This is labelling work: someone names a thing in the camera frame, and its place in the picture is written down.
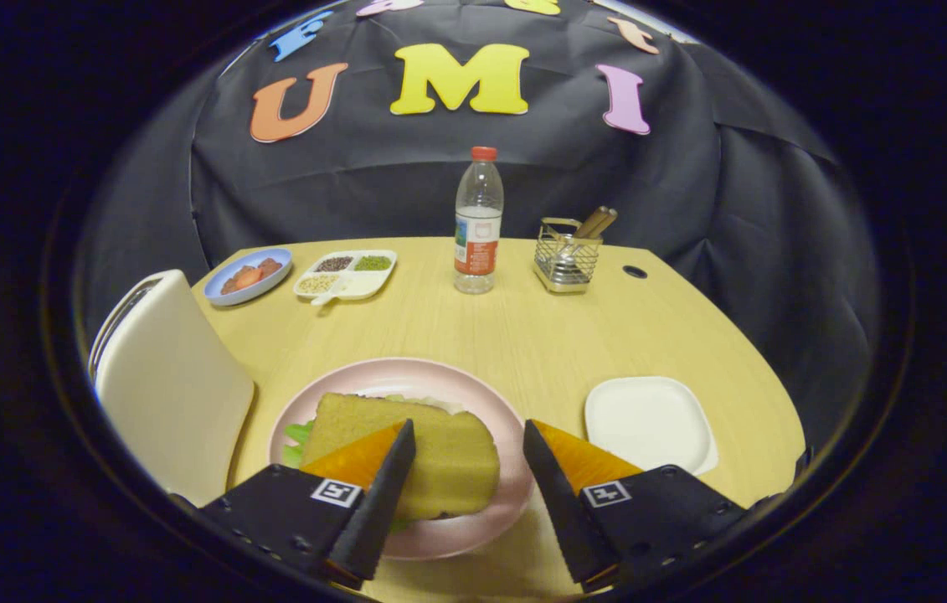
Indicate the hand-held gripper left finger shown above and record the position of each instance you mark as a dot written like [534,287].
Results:
[377,511]

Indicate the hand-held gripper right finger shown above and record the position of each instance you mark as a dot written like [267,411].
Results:
[565,511]

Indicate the plain brown toast slice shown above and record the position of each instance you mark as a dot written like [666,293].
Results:
[448,461]

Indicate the green lettuce leaf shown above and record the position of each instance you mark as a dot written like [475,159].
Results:
[297,435]

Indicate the small white square plate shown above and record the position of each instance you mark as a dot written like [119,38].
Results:
[649,423]

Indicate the pink round plate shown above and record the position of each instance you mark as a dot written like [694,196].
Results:
[440,381]

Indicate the white divided seed tray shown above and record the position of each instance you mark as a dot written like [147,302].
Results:
[364,285]

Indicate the white toaster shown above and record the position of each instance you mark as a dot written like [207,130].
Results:
[172,394]

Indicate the blue round plate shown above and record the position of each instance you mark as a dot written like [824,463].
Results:
[226,297]

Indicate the red tomato slice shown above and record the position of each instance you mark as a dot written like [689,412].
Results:
[248,277]

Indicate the brown meat patty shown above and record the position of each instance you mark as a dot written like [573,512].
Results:
[229,286]
[270,265]

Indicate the clear water bottle red cap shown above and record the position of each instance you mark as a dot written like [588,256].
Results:
[478,243]

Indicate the black backdrop cloth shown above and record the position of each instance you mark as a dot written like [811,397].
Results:
[523,176]

